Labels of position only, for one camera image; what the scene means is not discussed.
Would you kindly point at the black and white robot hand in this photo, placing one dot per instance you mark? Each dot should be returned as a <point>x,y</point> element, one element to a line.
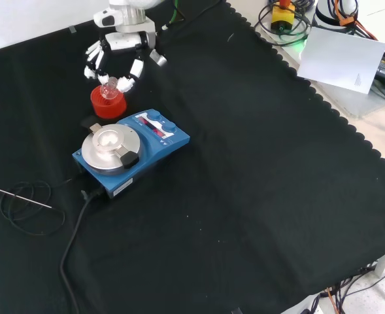
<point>123,41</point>

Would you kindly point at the clear round-bottom flask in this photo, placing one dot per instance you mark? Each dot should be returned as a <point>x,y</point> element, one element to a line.
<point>110,90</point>

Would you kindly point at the clear cloth clip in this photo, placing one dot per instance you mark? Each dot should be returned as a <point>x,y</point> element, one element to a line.
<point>72,29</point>
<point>236,310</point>

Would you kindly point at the blue heater with steel plate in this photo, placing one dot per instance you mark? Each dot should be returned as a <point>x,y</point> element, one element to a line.
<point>159,147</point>

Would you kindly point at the yellow stop button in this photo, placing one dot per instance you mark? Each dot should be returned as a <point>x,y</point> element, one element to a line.
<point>282,14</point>

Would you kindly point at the black bench cloth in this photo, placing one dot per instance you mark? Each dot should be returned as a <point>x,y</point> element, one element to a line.
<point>244,163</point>

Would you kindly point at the thin metal probe rod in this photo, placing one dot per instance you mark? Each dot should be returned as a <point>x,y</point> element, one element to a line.
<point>15,195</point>

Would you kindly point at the pale board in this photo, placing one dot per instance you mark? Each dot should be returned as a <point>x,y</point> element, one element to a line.
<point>339,59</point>

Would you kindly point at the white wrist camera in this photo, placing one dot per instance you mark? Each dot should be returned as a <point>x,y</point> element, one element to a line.
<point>105,19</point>

